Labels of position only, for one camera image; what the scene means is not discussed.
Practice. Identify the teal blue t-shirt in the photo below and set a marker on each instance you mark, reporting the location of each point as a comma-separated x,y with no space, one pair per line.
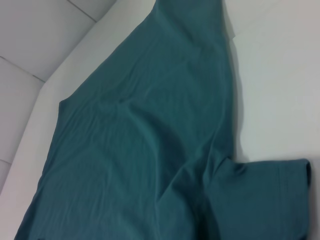
140,140

